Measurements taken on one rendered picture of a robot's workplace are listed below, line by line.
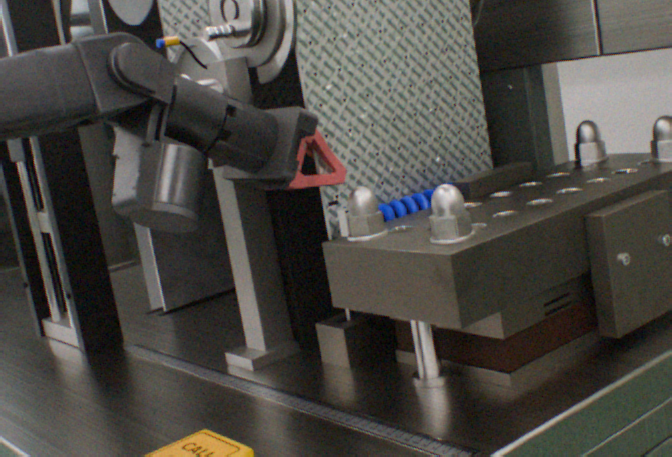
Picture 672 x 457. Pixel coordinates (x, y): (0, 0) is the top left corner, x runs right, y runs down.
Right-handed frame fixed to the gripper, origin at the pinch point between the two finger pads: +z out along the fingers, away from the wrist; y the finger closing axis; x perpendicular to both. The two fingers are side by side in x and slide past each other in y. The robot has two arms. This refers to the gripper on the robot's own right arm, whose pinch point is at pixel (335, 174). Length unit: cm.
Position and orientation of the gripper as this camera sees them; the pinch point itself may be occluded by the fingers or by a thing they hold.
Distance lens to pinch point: 87.7
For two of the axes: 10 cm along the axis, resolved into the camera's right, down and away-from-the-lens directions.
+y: 6.1, 0.2, -7.9
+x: 2.3, -9.6, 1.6
